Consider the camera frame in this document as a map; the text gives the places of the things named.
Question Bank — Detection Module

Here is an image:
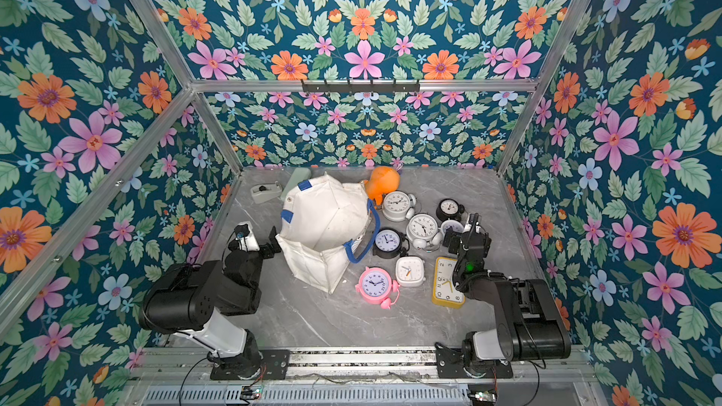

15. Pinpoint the white twin-bell alarm clock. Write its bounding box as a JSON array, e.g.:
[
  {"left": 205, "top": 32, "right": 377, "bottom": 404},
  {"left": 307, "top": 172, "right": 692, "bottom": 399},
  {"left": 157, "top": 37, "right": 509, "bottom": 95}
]
[{"left": 440, "top": 219, "right": 464, "bottom": 236}]

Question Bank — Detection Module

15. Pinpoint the white canvas tote bag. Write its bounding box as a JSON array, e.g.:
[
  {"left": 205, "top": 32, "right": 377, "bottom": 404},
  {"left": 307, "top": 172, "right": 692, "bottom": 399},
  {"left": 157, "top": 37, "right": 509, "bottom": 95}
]
[{"left": 276, "top": 174, "right": 381, "bottom": 294}]

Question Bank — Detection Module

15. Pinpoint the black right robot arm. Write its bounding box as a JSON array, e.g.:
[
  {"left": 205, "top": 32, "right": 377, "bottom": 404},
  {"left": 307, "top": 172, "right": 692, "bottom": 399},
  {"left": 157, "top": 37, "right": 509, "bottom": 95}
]
[{"left": 432, "top": 214, "right": 572, "bottom": 379}]

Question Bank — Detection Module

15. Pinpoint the small black alarm clock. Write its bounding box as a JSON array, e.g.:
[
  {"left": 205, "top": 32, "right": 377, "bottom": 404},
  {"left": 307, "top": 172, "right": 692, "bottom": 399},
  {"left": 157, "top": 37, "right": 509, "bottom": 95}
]
[{"left": 435, "top": 198, "right": 466, "bottom": 222}]

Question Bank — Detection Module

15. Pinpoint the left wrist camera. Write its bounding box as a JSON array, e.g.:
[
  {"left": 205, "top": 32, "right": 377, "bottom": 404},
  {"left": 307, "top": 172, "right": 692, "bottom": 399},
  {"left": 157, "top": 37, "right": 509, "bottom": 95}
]
[{"left": 229, "top": 222, "right": 259, "bottom": 252}]

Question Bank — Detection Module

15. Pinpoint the mint green glasses case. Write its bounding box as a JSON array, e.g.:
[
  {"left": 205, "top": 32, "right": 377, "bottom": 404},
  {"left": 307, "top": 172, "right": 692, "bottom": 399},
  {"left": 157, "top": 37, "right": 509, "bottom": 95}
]
[{"left": 280, "top": 167, "right": 312, "bottom": 201}]

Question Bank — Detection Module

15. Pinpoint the pink alarm clock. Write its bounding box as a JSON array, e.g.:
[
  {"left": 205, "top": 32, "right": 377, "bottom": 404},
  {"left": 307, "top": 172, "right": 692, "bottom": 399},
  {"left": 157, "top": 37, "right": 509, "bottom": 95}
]
[{"left": 355, "top": 267, "right": 400, "bottom": 310}]

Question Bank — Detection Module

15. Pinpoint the black purple-face alarm clock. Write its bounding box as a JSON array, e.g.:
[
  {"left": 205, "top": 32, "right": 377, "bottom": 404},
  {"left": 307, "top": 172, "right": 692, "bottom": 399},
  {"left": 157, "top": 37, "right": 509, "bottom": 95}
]
[{"left": 372, "top": 227, "right": 409, "bottom": 259}]

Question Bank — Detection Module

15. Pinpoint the small white square clock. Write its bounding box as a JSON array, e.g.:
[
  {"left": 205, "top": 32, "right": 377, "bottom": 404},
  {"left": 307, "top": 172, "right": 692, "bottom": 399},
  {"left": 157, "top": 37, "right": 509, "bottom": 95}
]
[{"left": 395, "top": 256, "right": 425, "bottom": 288}]

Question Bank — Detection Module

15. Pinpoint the black yellow square clock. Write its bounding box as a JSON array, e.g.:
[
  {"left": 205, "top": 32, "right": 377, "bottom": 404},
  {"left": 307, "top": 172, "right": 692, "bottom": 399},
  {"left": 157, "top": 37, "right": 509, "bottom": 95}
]
[{"left": 432, "top": 257, "right": 466, "bottom": 309}]

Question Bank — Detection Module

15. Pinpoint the small white grey device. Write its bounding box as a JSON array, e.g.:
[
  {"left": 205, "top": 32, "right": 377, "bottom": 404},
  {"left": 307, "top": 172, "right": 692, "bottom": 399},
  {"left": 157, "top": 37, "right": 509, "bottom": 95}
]
[{"left": 250, "top": 182, "right": 283, "bottom": 204}]

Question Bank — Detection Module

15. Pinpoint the orange plush whale toy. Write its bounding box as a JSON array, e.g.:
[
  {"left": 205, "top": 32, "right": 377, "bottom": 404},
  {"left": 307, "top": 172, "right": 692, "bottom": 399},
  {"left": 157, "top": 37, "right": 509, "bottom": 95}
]
[{"left": 364, "top": 167, "right": 400, "bottom": 207}]

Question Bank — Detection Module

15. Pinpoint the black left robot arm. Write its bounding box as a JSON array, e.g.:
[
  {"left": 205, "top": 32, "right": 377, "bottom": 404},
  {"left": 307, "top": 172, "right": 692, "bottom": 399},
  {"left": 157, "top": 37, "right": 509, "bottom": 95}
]
[{"left": 139, "top": 234, "right": 291, "bottom": 382}]

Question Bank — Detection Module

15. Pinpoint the silver twin-bell alarm clock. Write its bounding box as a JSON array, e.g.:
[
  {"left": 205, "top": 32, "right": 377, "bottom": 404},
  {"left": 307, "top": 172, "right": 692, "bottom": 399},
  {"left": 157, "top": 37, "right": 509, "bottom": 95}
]
[{"left": 382, "top": 191, "right": 417, "bottom": 223}]

